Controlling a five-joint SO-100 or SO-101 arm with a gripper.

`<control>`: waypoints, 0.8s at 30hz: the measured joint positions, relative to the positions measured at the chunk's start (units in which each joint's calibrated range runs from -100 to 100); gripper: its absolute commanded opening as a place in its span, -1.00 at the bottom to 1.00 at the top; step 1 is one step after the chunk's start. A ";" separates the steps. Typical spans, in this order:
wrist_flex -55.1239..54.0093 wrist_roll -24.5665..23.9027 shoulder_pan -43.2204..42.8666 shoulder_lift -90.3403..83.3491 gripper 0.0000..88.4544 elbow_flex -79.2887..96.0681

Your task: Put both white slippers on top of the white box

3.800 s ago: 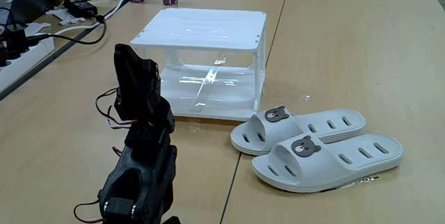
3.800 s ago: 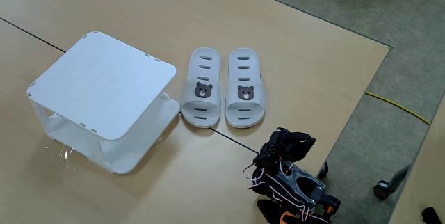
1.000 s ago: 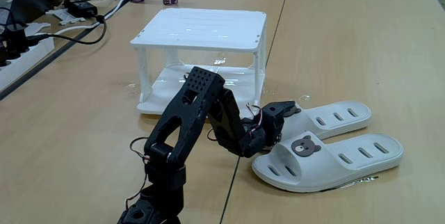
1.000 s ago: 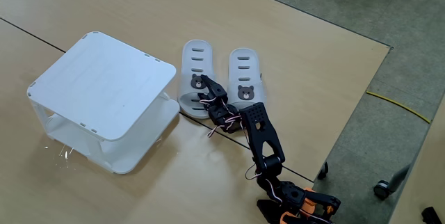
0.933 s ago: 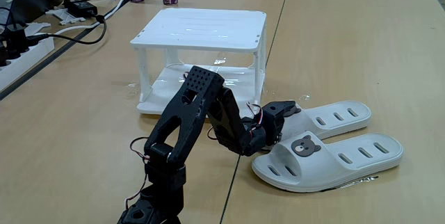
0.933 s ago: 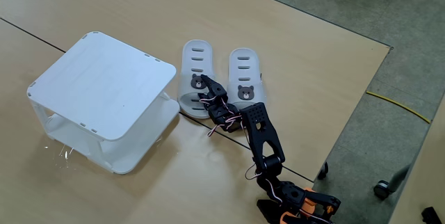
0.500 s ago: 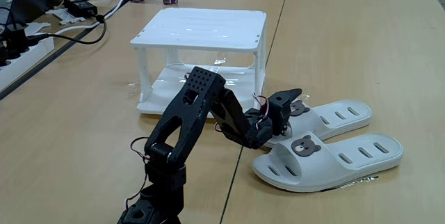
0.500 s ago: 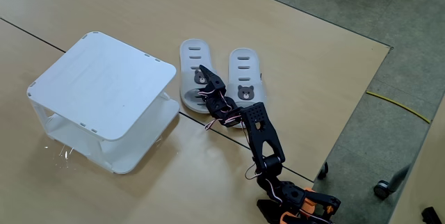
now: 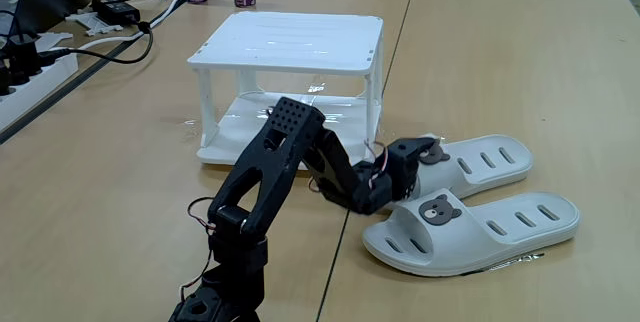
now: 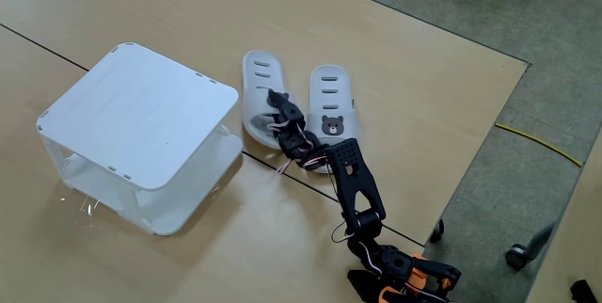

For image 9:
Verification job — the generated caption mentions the white power strip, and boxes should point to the white power strip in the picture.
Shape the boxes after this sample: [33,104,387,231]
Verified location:
[0,51,80,133]

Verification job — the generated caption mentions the black power cable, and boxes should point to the black power cable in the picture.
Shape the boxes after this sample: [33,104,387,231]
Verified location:
[37,20,155,65]

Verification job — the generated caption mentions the white bear slipper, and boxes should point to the white bear slipper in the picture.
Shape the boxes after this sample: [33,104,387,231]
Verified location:
[361,187,582,278]
[394,133,534,209]

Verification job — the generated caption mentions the shiny tape strip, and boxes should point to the shiny tape strip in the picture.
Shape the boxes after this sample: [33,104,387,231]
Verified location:
[462,252,546,277]

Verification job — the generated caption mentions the black power adapter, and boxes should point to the black power adapter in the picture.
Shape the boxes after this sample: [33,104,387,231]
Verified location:
[91,0,142,27]

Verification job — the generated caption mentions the white cable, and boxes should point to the white cable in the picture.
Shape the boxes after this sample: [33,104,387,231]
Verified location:
[49,0,187,53]

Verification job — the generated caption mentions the black power plug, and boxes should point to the black power plug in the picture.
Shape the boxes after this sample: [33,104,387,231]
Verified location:
[3,31,44,86]

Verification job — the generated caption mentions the white plastic shelf box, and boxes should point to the white plastic shelf box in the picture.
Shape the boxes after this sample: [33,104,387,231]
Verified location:
[187,10,385,171]

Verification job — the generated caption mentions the white printed plastic part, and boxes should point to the white printed plastic part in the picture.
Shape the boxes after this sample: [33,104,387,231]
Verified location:
[64,10,124,37]

